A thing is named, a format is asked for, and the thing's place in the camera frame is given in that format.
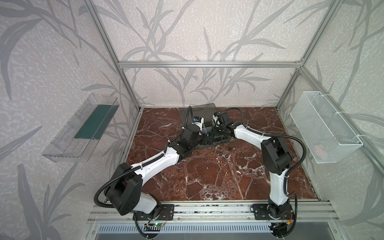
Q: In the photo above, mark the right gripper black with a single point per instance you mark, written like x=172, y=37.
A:
x=221, y=132

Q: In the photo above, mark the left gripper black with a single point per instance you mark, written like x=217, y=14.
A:
x=203, y=137

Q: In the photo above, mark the grey compartment organizer box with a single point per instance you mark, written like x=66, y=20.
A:
x=206, y=111

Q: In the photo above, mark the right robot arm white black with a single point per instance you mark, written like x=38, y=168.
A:
x=276, y=154

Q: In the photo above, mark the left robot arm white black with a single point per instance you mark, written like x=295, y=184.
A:
x=123, y=191

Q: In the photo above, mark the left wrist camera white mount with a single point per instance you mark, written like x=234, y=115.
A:
x=198, y=121

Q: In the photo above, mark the aluminium frame back crossbar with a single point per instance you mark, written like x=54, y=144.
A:
x=207, y=64

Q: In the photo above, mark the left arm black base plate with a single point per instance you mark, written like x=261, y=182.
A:
x=162, y=212

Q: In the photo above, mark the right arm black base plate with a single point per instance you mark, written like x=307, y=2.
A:
x=262, y=212

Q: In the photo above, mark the white wire mesh basket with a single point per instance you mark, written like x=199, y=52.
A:
x=327, y=134

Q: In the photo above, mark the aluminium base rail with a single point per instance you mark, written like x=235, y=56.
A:
x=222, y=212

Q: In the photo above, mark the clear plastic wall bin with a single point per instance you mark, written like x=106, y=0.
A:
x=77, y=140

